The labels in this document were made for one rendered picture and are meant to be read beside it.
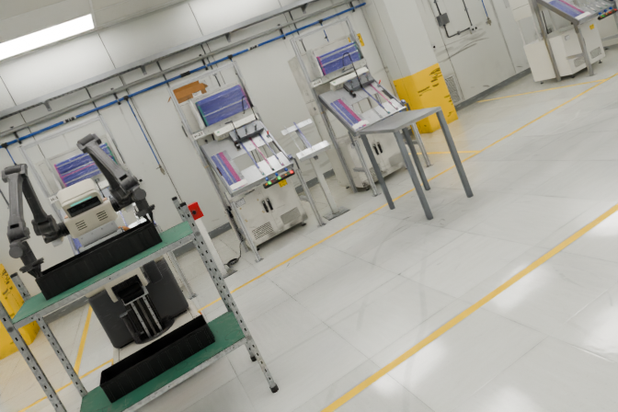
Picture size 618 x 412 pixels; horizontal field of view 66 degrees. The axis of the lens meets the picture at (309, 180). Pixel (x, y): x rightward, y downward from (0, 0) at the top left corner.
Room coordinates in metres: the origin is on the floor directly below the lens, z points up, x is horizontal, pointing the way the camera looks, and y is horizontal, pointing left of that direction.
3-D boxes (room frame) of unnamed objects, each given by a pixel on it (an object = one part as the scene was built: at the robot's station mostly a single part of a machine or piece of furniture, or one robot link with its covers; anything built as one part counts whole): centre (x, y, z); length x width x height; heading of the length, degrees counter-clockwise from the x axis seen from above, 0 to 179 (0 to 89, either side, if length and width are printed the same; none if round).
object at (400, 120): (4.03, -0.89, 0.40); 0.70 x 0.45 x 0.80; 14
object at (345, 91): (5.50, -0.84, 0.65); 1.01 x 0.73 x 1.29; 18
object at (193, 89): (5.36, 0.71, 1.82); 0.68 x 0.30 x 0.20; 108
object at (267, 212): (5.20, 0.61, 0.31); 0.70 x 0.65 x 0.62; 108
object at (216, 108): (5.11, 0.51, 1.52); 0.51 x 0.13 x 0.27; 108
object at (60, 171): (4.77, 1.99, 0.95); 1.35 x 0.82 x 1.90; 18
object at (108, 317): (3.15, 1.39, 0.59); 0.55 x 0.34 x 0.83; 110
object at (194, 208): (4.54, 1.14, 0.39); 0.24 x 0.24 x 0.78; 18
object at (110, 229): (2.79, 1.26, 0.99); 0.28 x 0.16 x 0.22; 110
